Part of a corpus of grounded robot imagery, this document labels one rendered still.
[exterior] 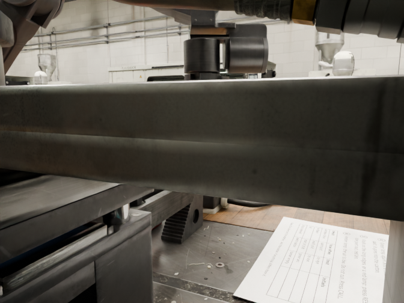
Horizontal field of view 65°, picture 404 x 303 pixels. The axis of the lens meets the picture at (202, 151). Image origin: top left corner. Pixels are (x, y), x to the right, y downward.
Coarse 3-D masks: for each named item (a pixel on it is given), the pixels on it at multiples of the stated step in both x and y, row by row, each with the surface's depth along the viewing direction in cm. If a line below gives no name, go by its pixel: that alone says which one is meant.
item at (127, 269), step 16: (128, 240) 23; (144, 240) 25; (112, 256) 21; (128, 256) 23; (144, 256) 25; (80, 272) 19; (96, 272) 20; (112, 272) 22; (128, 272) 23; (144, 272) 25; (64, 288) 18; (80, 288) 19; (96, 288) 20; (112, 288) 22; (128, 288) 23; (144, 288) 25
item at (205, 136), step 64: (0, 64) 17; (0, 128) 10; (64, 128) 9; (128, 128) 8; (192, 128) 7; (256, 128) 7; (320, 128) 6; (384, 128) 6; (0, 192) 14; (64, 192) 17; (128, 192) 22; (192, 192) 8; (256, 192) 7; (320, 192) 6; (384, 192) 6; (0, 256) 14
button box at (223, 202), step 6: (204, 198) 49; (210, 198) 49; (216, 198) 49; (222, 198) 50; (228, 198) 51; (204, 204) 49; (210, 204) 49; (216, 204) 49; (222, 204) 50; (228, 204) 52; (234, 204) 51; (240, 204) 50; (246, 204) 50; (252, 204) 50; (258, 204) 51; (264, 204) 52; (270, 204) 53; (204, 210) 49; (210, 210) 49; (216, 210) 50
